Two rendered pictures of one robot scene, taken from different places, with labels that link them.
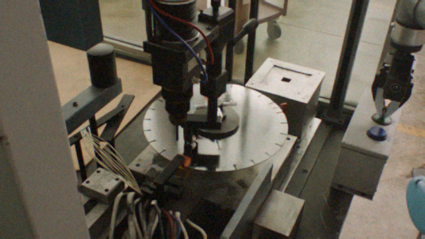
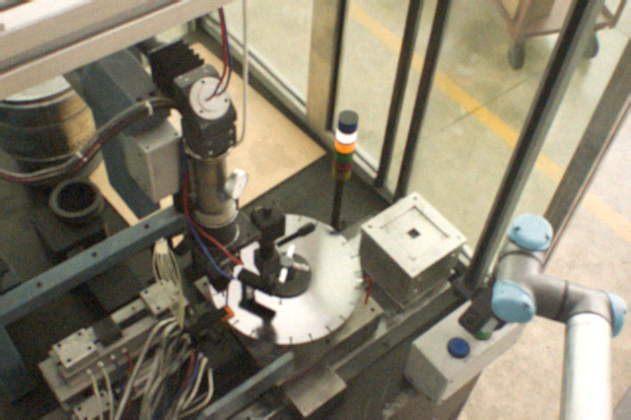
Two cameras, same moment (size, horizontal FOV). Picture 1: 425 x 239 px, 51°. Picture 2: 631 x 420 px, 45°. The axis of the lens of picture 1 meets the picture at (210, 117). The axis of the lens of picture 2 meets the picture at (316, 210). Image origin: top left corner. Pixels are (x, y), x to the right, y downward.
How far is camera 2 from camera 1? 85 cm
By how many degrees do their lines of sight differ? 21
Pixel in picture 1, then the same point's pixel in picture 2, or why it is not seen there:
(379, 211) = not seen: hidden behind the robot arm
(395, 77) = (477, 309)
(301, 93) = (415, 260)
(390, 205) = not seen: hidden behind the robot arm
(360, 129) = (445, 333)
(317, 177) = (395, 357)
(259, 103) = (344, 268)
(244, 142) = (298, 313)
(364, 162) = (430, 372)
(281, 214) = (313, 391)
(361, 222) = (531, 390)
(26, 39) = not seen: outside the picture
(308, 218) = (353, 400)
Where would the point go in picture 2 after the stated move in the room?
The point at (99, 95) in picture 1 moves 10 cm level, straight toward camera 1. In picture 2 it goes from (173, 221) to (160, 259)
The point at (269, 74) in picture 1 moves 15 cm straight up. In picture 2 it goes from (400, 218) to (410, 177)
